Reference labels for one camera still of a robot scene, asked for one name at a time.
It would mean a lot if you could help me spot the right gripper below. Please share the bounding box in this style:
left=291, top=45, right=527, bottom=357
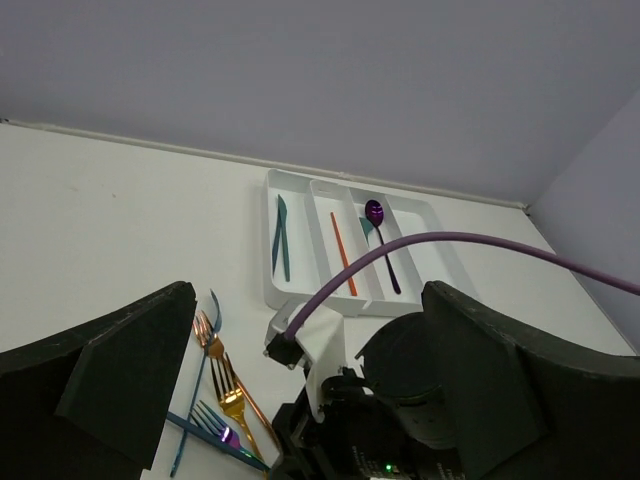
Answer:
left=269, top=312, right=465, bottom=479

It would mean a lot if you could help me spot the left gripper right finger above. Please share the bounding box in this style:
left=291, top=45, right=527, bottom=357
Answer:
left=422, top=281, right=639, bottom=479

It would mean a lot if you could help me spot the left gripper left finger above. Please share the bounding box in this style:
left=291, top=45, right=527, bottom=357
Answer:
left=1, top=281, right=196, bottom=479

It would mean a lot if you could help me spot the dark blue metal fork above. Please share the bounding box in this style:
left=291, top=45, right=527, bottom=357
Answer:
left=166, top=412, right=270, bottom=472

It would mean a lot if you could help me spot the orange chopstick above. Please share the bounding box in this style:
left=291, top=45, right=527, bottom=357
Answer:
left=330, top=211, right=358, bottom=297

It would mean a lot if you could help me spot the teal plastic spoon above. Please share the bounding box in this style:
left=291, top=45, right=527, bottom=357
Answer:
left=359, top=217, right=374, bottom=244

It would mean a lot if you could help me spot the dark blue plastic knife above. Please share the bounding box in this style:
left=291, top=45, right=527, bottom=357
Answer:
left=271, top=222, right=281, bottom=274

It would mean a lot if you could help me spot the purple metal spoon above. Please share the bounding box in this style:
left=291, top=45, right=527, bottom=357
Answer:
left=365, top=199, right=402, bottom=295

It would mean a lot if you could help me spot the teal plastic knife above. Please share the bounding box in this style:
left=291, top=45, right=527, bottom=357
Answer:
left=278, top=195, right=291, bottom=282

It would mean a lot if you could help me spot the iridescent rainbow fork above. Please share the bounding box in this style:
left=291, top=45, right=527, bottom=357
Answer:
left=190, top=400, right=265, bottom=465

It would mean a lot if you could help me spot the rose gold fork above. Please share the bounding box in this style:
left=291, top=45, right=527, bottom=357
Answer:
left=194, top=311, right=281, bottom=454

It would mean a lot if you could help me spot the gold ornate fork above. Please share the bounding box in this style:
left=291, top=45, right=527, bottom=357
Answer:
left=209, top=355, right=264, bottom=460

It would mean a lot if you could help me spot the blue plastic fork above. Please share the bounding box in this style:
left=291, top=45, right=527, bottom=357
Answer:
left=169, top=289, right=222, bottom=479

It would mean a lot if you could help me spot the white cutlery tray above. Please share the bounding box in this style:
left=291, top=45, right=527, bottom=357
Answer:
left=260, top=169, right=478, bottom=317

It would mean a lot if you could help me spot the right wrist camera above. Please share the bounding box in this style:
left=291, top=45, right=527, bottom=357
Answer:
left=265, top=299, right=347, bottom=423

